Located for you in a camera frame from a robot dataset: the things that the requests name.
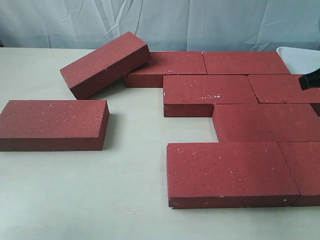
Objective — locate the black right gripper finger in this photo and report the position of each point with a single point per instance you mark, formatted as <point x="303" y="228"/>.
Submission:
<point x="310" y="80"/>

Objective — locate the red brick third row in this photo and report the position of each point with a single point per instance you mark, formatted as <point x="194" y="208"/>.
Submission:
<point x="281" y="122"/>

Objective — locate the red brick front large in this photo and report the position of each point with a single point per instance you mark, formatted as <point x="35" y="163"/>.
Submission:
<point x="228" y="175"/>

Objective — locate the white tray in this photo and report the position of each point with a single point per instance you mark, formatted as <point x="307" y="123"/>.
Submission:
<point x="299" y="60"/>

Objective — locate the white backdrop cloth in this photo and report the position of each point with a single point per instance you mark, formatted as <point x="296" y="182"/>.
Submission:
<point x="165" y="25"/>

